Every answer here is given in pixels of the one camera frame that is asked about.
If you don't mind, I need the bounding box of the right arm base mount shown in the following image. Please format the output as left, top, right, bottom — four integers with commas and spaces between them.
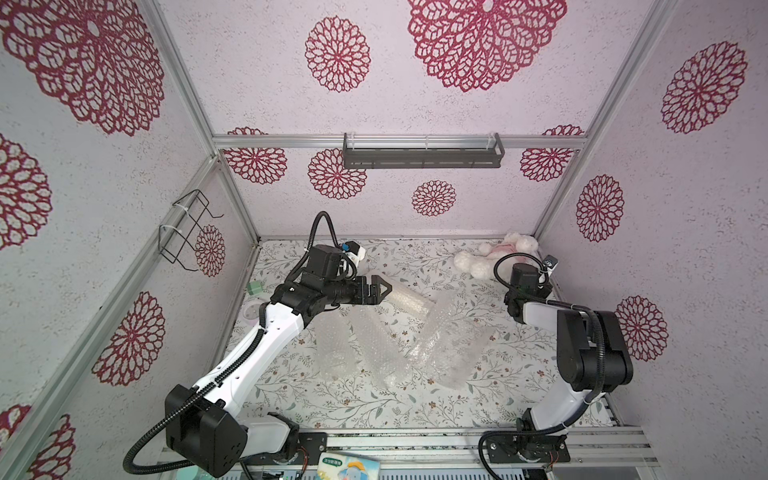
478, 430, 571, 465

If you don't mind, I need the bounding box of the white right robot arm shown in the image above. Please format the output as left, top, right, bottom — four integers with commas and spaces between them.
493, 259, 634, 436

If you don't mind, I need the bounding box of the loose bubble wrap sheet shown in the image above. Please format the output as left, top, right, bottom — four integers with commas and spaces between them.
312, 310, 357, 381

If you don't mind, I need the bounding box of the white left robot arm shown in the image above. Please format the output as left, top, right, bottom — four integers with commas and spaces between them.
122, 241, 392, 478

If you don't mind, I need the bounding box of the white plush dog pink shirt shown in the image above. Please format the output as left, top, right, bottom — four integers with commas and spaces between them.
453, 232, 539, 280

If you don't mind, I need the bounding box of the black wire wall basket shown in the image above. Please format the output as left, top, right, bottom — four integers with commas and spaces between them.
156, 189, 224, 273

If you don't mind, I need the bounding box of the tissue pack with cartoon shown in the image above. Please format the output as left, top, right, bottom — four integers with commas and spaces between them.
316, 452, 381, 480

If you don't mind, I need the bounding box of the green small box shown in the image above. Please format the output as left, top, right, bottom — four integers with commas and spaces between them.
245, 281, 264, 296

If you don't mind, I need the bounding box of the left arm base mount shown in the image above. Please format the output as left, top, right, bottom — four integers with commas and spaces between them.
244, 431, 328, 467

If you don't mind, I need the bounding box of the black wall shelf rack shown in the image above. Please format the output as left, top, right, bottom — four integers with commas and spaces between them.
342, 134, 506, 170

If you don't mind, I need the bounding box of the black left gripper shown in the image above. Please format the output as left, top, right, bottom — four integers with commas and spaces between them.
322, 273, 391, 306

